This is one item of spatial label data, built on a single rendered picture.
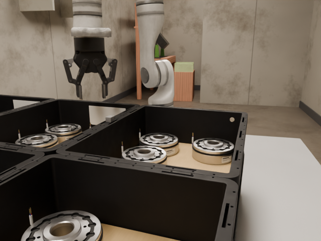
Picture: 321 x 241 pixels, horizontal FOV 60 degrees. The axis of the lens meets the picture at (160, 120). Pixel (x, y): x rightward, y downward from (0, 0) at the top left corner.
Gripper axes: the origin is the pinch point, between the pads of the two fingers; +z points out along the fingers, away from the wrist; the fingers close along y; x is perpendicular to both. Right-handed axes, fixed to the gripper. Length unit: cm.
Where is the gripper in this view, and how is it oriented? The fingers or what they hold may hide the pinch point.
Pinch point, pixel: (92, 93)
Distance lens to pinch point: 76.5
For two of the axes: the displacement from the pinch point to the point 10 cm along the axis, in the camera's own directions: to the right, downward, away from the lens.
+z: -0.1, 9.6, 2.7
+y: -9.4, 0.8, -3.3
